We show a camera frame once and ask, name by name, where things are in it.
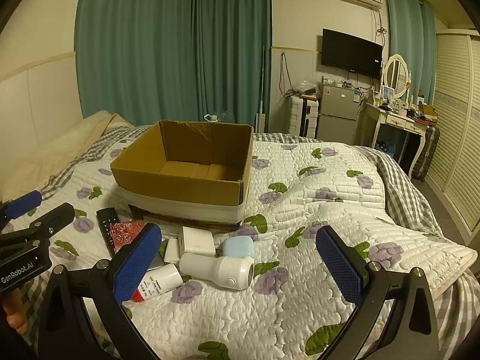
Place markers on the black remote control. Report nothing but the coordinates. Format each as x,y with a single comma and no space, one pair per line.
105,228

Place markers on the white suitcase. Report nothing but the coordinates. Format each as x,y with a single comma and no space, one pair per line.
302,116

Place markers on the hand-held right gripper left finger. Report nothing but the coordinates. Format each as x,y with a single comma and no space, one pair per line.
138,262

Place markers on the dark suitcase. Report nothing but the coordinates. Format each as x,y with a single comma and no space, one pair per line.
429,153

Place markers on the white dressing table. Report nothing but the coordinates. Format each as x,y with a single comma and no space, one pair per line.
397,120

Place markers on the white floral quilt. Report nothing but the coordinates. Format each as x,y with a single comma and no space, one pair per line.
300,232

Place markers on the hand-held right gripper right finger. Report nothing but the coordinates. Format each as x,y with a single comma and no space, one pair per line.
339,262

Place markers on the blue basket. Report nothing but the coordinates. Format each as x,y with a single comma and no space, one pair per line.
388,149

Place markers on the oval white mirror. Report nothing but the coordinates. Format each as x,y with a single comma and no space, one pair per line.
395,75

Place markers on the person's left hand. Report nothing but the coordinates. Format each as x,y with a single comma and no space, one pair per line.
15,315

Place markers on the brown cardboard box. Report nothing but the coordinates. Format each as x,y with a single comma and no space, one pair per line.
180,191

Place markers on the black wall television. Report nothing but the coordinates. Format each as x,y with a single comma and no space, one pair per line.
350,52

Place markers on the crumpled clear plastic bag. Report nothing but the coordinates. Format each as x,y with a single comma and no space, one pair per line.
227,116

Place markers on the narrow teal curtain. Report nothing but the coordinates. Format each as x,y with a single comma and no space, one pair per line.
408,45

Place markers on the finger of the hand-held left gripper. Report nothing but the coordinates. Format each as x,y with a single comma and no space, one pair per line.
52,217
24,203

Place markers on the white bottle with red cap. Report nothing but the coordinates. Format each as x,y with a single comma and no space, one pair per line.
161,279

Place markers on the small white box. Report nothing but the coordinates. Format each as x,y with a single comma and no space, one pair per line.
172,251

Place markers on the light blue earbuds case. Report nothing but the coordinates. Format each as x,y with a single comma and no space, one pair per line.
238,245

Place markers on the small picture frame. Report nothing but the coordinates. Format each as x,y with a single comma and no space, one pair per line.
387,92

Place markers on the clear water jug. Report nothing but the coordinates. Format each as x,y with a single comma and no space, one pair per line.
210,117

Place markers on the white louvred wardrobe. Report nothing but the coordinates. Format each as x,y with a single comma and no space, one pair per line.
457,120

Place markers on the white square charger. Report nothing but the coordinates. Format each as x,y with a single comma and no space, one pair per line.
197,242

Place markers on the silver fridge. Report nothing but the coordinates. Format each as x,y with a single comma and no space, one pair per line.
337,116

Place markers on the wide teal curtain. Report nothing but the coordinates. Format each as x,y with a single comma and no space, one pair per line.
150,45

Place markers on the beige blanket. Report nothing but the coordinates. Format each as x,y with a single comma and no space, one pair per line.
56,153

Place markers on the red floral packet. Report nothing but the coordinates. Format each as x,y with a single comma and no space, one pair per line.
125,232

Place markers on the white lint remover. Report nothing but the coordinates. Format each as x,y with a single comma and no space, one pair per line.
213,268

